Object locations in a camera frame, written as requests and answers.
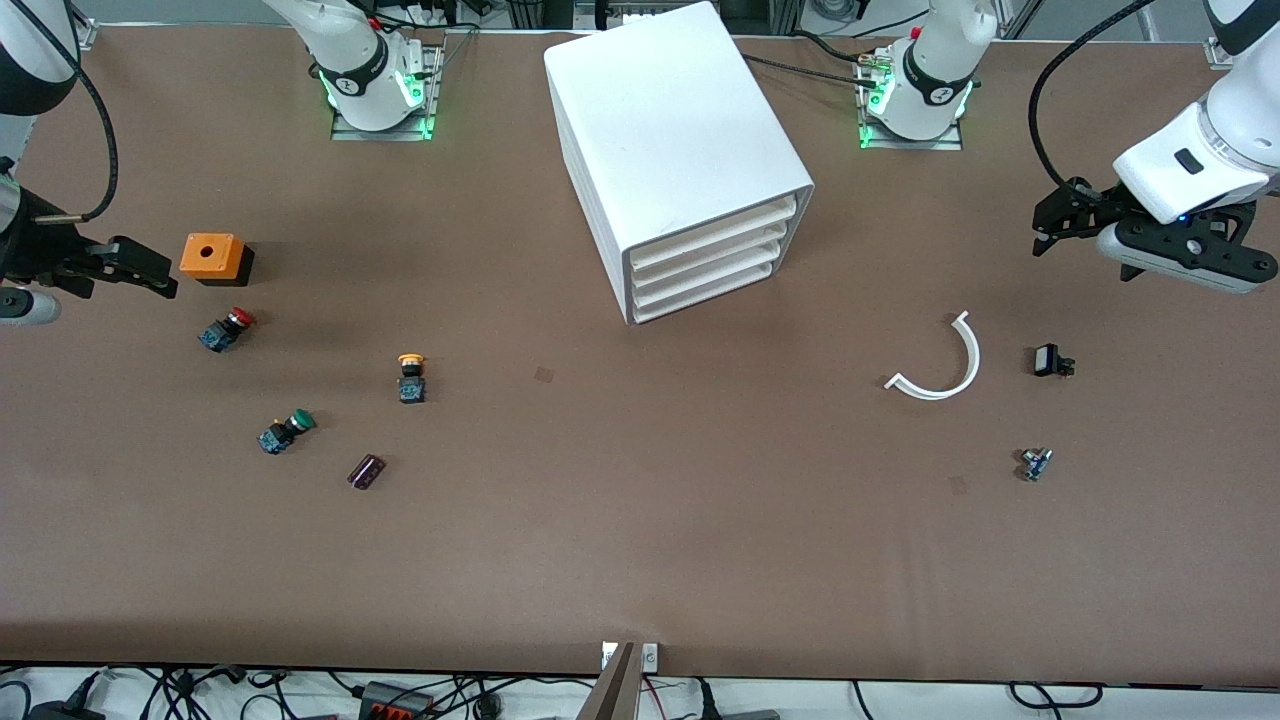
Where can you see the black power strip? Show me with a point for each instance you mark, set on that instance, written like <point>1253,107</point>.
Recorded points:
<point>395,700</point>

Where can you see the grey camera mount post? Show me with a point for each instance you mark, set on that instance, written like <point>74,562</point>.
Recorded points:
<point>612,690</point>

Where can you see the orange button enclosure box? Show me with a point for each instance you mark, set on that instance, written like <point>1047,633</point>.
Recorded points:
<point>210,256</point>

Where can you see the white curved plastic strip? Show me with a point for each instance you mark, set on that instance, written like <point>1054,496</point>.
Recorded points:
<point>965,365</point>

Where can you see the yellow push button switch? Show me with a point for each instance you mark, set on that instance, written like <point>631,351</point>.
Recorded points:
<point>411,378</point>

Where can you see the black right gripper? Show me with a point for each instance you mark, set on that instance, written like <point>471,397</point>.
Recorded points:
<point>38,250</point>

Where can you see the small black rocker switch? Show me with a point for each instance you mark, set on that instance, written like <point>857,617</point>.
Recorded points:
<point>1050,361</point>

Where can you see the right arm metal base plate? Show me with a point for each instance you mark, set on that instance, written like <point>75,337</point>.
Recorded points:
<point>425,100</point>

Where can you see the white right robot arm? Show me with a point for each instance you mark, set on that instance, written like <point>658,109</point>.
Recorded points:
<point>360,60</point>

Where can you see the purple cylindrical capacitor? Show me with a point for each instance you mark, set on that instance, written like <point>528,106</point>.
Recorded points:
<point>366,472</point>

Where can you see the small blue electronic component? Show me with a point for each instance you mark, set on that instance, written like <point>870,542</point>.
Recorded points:
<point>1035,464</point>

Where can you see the red push button switch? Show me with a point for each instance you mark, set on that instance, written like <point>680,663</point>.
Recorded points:
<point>226,329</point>

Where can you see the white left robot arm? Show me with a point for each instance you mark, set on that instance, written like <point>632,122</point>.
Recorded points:
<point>1225,150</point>

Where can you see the green push button switch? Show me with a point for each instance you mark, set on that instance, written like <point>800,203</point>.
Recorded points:
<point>286,431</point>

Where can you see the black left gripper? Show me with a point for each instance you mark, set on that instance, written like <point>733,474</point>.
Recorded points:
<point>1091,212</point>

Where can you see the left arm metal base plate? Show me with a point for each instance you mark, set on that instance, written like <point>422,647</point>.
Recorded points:
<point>870,140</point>

